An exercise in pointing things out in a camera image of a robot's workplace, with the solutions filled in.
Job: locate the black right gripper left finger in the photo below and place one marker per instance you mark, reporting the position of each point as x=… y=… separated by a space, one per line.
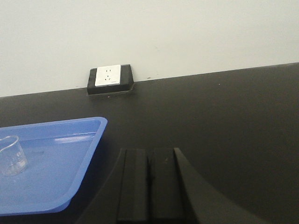
x=123 y=199

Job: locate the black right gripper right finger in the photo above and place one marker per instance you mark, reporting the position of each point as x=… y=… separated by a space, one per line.
x=180 y=195

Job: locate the blue plastic tray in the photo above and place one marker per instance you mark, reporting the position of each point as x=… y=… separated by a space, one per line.
x=58 y=154

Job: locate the white socket in black housing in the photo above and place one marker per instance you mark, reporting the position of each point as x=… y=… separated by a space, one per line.
x=110 y=79

